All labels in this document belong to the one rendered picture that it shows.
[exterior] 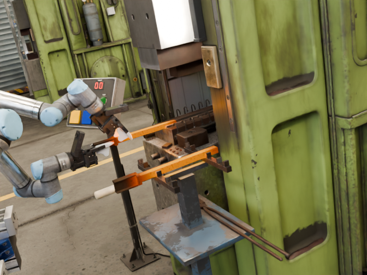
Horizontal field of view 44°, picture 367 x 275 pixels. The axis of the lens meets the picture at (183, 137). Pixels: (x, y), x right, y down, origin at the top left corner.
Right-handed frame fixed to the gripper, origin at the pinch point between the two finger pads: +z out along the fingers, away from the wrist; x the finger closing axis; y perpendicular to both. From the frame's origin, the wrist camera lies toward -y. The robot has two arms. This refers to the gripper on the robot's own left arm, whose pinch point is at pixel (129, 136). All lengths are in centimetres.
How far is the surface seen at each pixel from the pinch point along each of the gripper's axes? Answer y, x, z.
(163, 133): -13.0, -2.4, 12.9
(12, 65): -48, -791, 69
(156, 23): -39, 13, -32
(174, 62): -36.1, 7.8, -12.3
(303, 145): -47, 43, 46
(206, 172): -10.7, 22.1, 29.7
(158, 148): -5.3, 1.9, 14.2
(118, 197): 19, -156, 104
